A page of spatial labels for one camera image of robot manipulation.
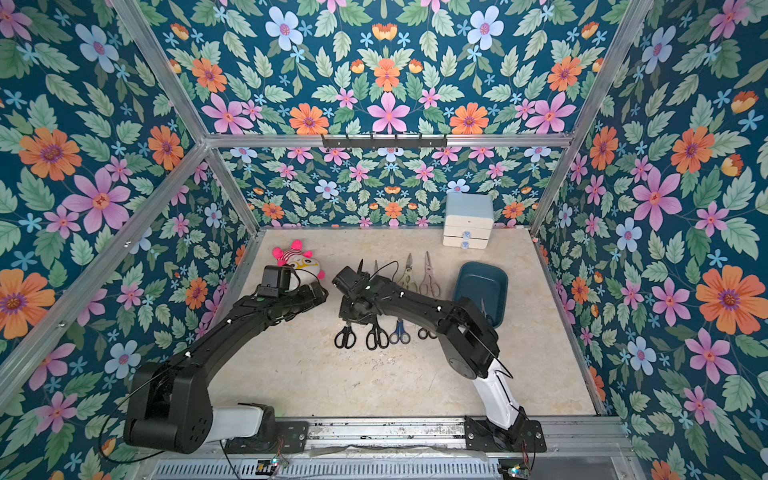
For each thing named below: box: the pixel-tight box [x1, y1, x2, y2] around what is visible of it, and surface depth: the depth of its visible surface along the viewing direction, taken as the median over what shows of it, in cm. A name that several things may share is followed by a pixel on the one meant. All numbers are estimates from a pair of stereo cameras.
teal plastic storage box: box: [454, 262, 509, 328], surface depth 105 cm
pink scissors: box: [419, 251, 441, 297], surface depth 107 cm
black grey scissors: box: [334, 321, 357, 349], surface depth 92 cm
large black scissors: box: [366, 320, 389, 351], surface depth 92 cm
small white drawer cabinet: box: [442, 192, 495, 250], surface depth 111 cm
